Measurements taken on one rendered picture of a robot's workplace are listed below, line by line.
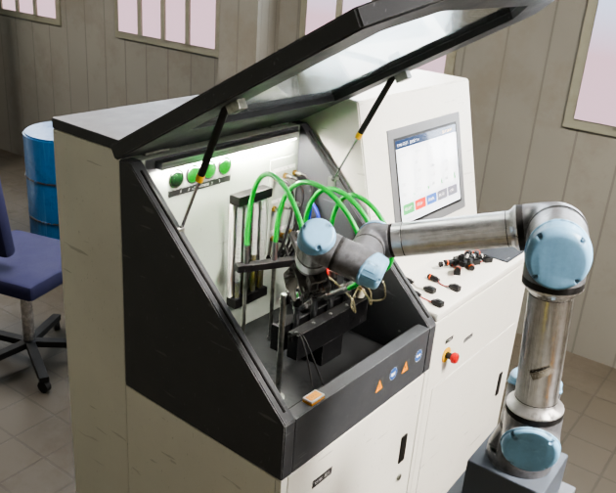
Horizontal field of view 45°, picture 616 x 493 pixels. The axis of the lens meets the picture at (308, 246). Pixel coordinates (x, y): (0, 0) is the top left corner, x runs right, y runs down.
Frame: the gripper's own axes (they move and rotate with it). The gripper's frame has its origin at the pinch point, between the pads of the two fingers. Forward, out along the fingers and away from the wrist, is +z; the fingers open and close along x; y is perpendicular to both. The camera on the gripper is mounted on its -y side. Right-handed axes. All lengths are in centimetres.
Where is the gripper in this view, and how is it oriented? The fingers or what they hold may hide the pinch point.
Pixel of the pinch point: (304, 281)
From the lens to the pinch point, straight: 183.0
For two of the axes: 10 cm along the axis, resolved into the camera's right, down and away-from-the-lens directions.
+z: -0.6, 3.8, 9.2
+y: 2.9, 8.9, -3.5
